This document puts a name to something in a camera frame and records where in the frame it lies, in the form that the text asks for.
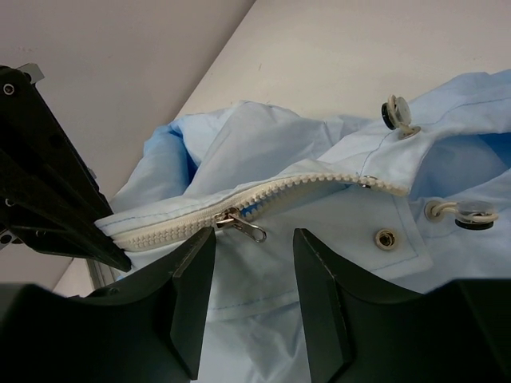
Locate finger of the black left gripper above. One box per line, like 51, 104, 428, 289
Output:
1, 65, 132, 271

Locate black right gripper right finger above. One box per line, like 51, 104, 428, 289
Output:
293, 229, 510, 382

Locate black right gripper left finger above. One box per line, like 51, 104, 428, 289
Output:
1, 227, 216, 382

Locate light blue zip jacket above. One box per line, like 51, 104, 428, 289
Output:
97, 71, 510, 382

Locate aluminium rail front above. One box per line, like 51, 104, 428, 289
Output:
53, 259, 125, 298

